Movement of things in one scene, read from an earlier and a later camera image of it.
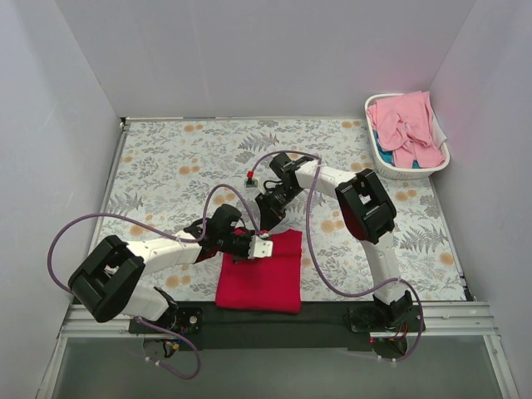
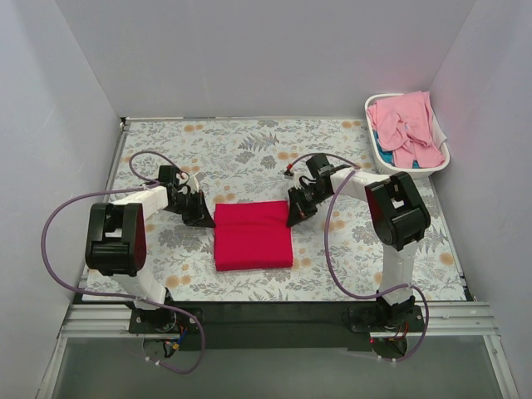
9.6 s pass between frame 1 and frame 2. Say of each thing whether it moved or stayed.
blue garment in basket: stayed
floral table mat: stayed
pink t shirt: stayed
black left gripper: moved
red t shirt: moved
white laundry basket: stayed
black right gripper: moved
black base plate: stayed
